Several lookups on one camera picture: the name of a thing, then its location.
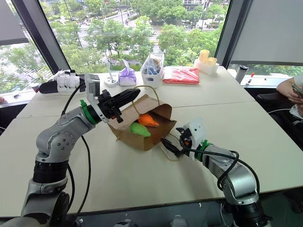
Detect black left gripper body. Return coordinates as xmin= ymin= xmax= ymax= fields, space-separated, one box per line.
xmin=95 ymin=89 xmax=124 ymax=124

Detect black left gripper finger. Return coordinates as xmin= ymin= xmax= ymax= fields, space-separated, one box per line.
xmin=113 ymin=88 xmax=141 ymax=101
xmin=116 ymin=93 xmax=139 ymax=110

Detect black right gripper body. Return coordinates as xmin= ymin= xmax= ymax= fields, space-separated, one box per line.
xmin=179 ymin=128 xmax=194 ymax=157

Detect brown paper bag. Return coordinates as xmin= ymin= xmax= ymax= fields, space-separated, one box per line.
xmin=107 ymin=85 xmax=183 ymax=162

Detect orange plush toy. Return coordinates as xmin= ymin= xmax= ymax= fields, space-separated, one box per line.
xmin=137 ymin=113 xmax=160 ymax=127

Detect green plush toy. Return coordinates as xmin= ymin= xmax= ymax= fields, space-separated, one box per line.
xmin=129 ymin=122 xmax=152 ymax=138

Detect clear bag of small items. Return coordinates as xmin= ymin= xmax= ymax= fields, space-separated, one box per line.
xmin=142 ymin=53 xmax=164 ymax=75

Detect red plastic bag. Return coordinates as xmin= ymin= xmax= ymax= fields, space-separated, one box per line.
xmin=162 ymin=66 xmax=200 ymax=85

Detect bystander bare hand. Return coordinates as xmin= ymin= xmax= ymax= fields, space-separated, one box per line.
xmin=276 ymin=78 xmax=303 ymax=104

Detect purple tissue pack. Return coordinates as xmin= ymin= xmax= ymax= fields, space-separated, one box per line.
xmin=117 ymin=59 xmax=137 ymax=87

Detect white desk stand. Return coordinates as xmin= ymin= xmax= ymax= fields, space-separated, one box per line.
xmin=104 ymin=61 xmax=119 ymax=87

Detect white storage bin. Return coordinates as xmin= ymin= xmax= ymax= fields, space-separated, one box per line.
xmin=140 ymin=51 xmax=165 ymax=89

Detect white spare gripper black fingers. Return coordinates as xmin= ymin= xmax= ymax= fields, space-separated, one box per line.
xmin=38 ymin=69 xmax=87 ymax=95

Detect white plastic box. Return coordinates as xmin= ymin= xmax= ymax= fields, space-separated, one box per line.
xmin=194 ymin=58 xmax=220 ymax=77

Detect tall yellow cup stack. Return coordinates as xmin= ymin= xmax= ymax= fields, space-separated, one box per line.
xmin=199 ymin=49 xmax=211 ymax=64

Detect grey thermos bottle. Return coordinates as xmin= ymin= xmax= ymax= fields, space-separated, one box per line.
xmin=235 ymin=65 xmax=250 ymax=85

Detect red capped marker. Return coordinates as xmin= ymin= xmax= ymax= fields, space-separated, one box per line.
xmin=245 ymin=72 xmax=255 ymax=87

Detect grey rounded shape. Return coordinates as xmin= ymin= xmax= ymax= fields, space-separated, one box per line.
xmin=113 ymin=218 xmax=133 ymax=227

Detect dark window pillar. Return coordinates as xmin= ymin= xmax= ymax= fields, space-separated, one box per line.
xmin=214 ymin=0 xmax=240 ymax=69
xmin=11 ymin=0 xmax=71 ymax=74

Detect bystander dark clothed body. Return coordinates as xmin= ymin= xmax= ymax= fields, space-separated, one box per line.
xmin=257 ymin=73 xmax=303 ymax=152

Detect grey roller blind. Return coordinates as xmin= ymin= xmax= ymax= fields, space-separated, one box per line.
xmin=230 ymin=0 xmax=303 ymax=66
xmin=0 ymin=0 xmax=29 ymax=46

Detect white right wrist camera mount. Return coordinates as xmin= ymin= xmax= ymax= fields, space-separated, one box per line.
xmin=186 ymin=117 xmax=208 ymax=162

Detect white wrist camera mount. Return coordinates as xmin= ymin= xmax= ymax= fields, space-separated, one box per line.
xmin=186 ymin=117 xmax=208 ymax=162
xmin=84 ymin=73 xmax=107 ymax=122

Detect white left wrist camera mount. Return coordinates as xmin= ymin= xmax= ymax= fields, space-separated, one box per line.
xmin=84 ymin=73 xmax=107 ymax=122

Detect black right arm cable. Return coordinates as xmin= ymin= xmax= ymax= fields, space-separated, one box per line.
xmin=186 ymin=146 xmax=261 ymax=197

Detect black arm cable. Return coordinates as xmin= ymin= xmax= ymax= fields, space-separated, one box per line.
xmin=186 ymin=146 xmax=261 ymax=197
xmin=61 ymin=81 xmax=92 ymax=217

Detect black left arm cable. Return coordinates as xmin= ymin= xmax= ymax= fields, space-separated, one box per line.
xmin=61 ymin=81 xmax=92 ymax=217

